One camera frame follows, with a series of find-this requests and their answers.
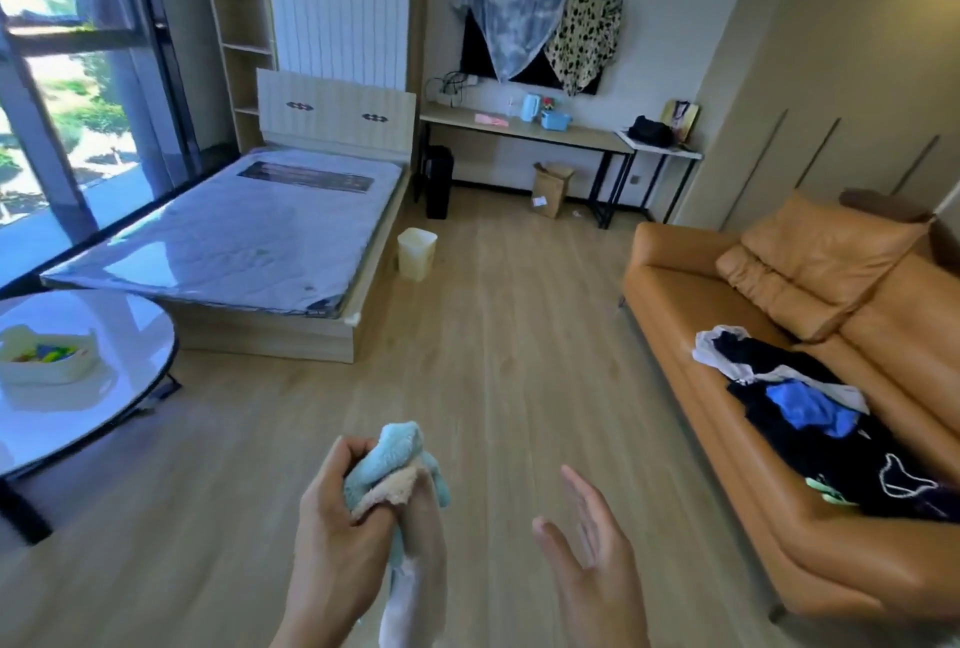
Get person's right hand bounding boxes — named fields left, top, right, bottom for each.
left=532, top=465, right=652, bottom=648

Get person's left hand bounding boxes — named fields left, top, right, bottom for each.
left=288, top=436, right=399, bottom=634

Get blue beige white towel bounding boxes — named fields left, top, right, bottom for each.
left=343, top=421, right=453, bottom=648

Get person's left forearm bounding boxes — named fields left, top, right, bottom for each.
left=268, top=591, right=361, bottom=648

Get cream plastic waste bin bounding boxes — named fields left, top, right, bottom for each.
left=396, top=227, right=439, bottom=283

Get plastic-wrapped grey mattress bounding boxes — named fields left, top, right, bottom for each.
left=41, top=147, right=406, bottom=317

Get white garment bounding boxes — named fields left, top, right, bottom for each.
left=691, top=325, right=871, bottom=416

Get round white glossy table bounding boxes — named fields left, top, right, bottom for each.
left=0, top=289, right=181, bottom=547

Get black garment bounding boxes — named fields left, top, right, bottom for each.
left=711, top=334, right=960, bottom=523

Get orange leather sofa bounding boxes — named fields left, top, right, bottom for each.
left=621, top=190, right=960, bottom=628

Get green clothes hanger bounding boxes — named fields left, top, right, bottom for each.
left=805, top=475, right=861, bottom=508

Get black suitcase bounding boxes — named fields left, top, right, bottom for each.
left=423, top=145, right=456, bottom=222

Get blue garment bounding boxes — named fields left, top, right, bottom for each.
left=765, top=379, right=862, bottom=440

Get white plastic basket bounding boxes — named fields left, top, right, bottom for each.
left=0, top=325, right=102, bottom=388

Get colourful toys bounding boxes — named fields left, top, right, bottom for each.
left=10, top=343, right=81, bottom=366

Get brown cardboard box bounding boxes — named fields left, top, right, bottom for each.
left=530, top=161, right=576, bottom=220

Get small orange leather cushion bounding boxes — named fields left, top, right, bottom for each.
left=715, top=245, right=852, bottom=343

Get long wooden desk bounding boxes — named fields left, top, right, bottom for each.
left=417, top=102, right=639, bottom=231

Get large orange leather cushion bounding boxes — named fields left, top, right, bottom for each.
left=741, top=191, right=931, bottom=310

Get white side table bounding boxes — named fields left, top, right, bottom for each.
left=615, top=129, right=705, bottom=226

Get black bag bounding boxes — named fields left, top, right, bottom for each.
left=627, top=115, right=675, bottom=149

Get yellow gift bag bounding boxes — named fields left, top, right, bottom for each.
left=660, top=100, right=702, bottom=145

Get light wooden open shelf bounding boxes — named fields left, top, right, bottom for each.
left=196, top=0, right=280, bottom=155

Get large glass window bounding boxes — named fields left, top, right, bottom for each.
left=0, top=0, right=207, bottom=300

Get blue tie-dye cloth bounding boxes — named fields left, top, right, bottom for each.
left=450, top=0, right=570, bottom=84

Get leopard print cloth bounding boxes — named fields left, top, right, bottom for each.
left=543, top=0, right=624, bottom=99

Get light wooden bed frame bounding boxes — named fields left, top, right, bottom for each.
left=39, top=68, right=419, bottom=365

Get black cables with power strip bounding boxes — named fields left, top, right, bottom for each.
left=423, top=71, right=482, bottom=109

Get black wall television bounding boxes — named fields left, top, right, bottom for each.
left=459, top=6, right=606, bottom=98

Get white slatted wall panel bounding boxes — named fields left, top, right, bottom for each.
left=262, top=0, right=415, bottom=94

